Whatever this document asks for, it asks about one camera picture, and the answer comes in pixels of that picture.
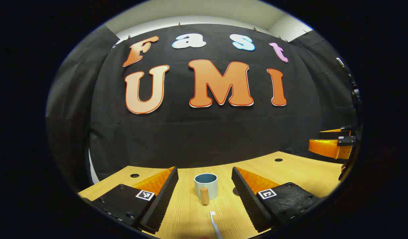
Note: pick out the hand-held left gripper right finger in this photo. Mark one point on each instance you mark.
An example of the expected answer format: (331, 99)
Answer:
(243, 196)

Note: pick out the black backdrop cloth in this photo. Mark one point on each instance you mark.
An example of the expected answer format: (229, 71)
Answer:
(204, 132)

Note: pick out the wooden desktop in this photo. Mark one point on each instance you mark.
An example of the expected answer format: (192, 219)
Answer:
(190, 219)

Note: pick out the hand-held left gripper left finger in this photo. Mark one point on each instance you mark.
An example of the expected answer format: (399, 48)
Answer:
(164, 196)

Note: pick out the white toothbrush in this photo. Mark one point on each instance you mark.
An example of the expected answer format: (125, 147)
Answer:
(214, 222)

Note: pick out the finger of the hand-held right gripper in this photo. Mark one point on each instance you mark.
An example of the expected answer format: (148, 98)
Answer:
(323, 147)
(330, 134)

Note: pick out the dark round coaster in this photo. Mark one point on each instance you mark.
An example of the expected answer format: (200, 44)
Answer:
(236, 191)

